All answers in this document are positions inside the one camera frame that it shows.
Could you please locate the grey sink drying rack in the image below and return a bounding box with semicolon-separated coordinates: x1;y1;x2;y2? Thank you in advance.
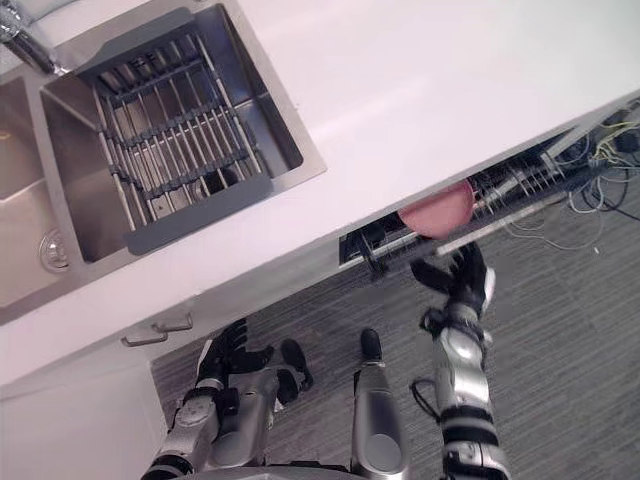
74;30;275;254

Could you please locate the silver right robot leg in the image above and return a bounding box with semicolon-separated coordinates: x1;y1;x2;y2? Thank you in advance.
349;328;404;480

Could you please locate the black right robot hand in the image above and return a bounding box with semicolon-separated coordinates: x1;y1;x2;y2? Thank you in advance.
410;243;497;318

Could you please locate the tangle of cables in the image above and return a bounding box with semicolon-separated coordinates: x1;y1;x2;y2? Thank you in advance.
504;97;640;251

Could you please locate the white cabinet door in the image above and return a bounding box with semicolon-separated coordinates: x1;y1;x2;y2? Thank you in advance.
0;345;174;480

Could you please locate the stainless steel double sink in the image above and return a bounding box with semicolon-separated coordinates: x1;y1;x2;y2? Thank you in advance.
0;3;328;312

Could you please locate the sink drain strainer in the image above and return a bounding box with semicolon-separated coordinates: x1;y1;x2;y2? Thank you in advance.
38;228;71;274

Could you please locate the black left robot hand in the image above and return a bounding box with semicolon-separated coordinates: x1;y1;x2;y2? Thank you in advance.
195;317;274;391

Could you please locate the dishwasher rack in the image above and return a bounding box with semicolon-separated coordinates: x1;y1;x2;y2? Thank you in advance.
338;127;576;277

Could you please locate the silver cabinet handle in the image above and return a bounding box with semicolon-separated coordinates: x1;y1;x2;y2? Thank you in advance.
121;329;169;347
151;310;194;334

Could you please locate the chrome kitchen faucet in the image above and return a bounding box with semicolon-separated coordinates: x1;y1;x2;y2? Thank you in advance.
0;0;71;77

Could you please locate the pink cup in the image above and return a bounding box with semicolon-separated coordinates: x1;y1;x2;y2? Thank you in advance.
397;179;475;241

